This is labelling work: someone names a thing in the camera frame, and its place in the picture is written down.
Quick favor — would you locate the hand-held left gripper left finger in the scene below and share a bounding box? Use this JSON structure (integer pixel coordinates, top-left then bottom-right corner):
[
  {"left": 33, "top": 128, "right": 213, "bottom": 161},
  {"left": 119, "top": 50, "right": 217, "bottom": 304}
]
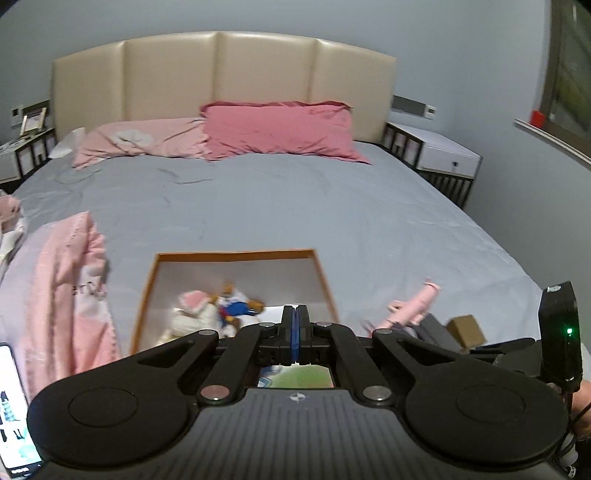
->
[{"left": 124, "top": 305, "right": 295, "bottom": 408}]

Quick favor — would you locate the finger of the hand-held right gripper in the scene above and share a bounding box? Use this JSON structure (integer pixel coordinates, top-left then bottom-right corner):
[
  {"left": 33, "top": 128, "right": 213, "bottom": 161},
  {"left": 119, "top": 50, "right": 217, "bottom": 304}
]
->
[{"left": 471, "top": 338, "right": 542, "bottom": 370}]

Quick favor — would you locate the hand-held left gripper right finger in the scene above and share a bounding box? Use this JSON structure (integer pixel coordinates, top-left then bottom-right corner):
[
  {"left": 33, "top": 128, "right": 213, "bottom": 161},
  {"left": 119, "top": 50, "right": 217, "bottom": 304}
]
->
[{"left": 294, "top": 304, "right": 467, "bottom": 405}]

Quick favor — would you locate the black box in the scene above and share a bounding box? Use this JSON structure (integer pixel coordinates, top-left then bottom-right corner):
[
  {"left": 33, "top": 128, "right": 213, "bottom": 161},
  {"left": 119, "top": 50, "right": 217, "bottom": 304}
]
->
[{"left": 406, "top": 314, "right": 462, "bottom": 352}]

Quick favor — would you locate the orange cardboard box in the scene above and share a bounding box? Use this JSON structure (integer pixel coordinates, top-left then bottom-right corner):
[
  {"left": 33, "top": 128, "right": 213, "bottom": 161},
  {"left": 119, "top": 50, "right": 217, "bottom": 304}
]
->
[{"left": 130, "top": 249, "right": 340, "bottom": 356}]

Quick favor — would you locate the green printed card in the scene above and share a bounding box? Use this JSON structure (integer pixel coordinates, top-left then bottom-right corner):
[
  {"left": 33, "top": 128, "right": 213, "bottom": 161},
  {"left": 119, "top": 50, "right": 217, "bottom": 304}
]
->
[{"left": 257, "top": 366, "right": 334, "bottom": 388}]

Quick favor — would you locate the small brown box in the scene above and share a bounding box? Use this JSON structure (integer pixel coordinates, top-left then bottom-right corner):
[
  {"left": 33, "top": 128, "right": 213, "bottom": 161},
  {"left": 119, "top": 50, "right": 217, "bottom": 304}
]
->
[{"left": 445, "top": 315, "right": 489, "bottom": 354}]

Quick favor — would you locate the blue white duck plush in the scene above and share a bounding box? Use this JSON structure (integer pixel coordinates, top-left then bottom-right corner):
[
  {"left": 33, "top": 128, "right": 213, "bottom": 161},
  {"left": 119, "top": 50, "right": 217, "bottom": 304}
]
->
[{"left": 217, "top": 284, "right": 266, "bottom": 330}]

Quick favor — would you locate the pink white knitted toy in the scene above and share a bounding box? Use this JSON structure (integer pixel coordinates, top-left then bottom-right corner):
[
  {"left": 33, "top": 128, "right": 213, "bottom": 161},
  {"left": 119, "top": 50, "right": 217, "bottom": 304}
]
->
[{"left": 166, "top": 290, "right": 220, "bottom": 344}]

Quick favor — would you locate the pink selfie stick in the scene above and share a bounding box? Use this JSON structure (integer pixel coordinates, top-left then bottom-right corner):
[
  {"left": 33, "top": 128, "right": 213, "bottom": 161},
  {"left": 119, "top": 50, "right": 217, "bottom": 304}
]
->
[{"left": 387, "top": 279, "right": 441, "bottom": 330}]

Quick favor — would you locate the white black nightstand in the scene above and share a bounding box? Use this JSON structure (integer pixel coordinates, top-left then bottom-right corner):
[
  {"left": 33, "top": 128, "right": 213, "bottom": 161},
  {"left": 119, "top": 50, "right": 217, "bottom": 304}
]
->
[
  {"left": 383, "top": 121, "right": 483, "bottom": 208},
  {"left": 0, "top": 128, "right": 57, "bottom": 183}
]

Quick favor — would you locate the dark pink pillow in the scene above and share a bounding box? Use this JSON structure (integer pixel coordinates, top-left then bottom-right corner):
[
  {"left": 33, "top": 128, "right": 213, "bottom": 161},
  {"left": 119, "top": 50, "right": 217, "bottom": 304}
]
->
[{"left": 199, "top": 100, "right": 372, "bottom": 164}]

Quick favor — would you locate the pink blanket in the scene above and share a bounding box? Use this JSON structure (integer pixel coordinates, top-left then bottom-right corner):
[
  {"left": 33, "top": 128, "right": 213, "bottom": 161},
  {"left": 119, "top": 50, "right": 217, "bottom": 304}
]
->
[{"left": 23, "top": 211, "right": 123, "bottom": 402}]

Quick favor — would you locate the light pink pillow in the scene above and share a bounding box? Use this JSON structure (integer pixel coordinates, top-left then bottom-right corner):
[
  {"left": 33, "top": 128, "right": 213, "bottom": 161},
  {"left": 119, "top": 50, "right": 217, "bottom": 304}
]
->
[{"left": 72, "top": 117, "right": 213, "bottom": 169}]

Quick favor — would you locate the window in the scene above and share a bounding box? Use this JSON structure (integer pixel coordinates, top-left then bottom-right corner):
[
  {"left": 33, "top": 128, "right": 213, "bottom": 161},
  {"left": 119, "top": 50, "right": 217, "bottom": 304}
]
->
[{"left": 514, "top": 0, "right": 591, "bottom": 167}]

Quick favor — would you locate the beige padded headboard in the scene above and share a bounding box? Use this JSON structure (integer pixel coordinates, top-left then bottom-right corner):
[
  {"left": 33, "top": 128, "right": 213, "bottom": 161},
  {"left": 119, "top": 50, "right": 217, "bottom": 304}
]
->
[{"left": 51, "top": 31, "right": 398, "bottom": 144}]

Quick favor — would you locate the smartphone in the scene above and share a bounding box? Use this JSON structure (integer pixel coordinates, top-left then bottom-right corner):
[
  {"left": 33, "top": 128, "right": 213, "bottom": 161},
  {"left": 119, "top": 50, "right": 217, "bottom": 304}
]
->
[{"left": 0, "top": 342, "right": 44, "bottom": 476}]

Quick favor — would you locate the pink white cloth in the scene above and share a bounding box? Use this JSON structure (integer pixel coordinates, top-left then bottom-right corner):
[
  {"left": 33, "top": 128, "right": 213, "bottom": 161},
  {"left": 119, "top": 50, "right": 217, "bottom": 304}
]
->
[{"left": 0, "top": 194, "right": 26, "bottom": 271}]

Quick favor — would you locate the black cable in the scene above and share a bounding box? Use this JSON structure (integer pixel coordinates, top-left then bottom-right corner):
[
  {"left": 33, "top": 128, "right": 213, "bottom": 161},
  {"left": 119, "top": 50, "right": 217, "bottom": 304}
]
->
[{"left": 549, "top": 392, "right": 579, "bottom": 476}]

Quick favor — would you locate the grey wall panel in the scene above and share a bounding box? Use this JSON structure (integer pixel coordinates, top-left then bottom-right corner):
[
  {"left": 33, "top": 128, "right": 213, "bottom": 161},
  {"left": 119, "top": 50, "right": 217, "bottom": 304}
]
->
[{"left": 392, "top": 95, "right": 437, "bottom": 120}]

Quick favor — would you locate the picture frame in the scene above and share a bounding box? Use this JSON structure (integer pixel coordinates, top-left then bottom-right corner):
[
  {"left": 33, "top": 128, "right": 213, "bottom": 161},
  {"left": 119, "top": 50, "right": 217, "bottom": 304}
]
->
[{"left": 19, "top": 107, "right": 48, "bottom": 136}]

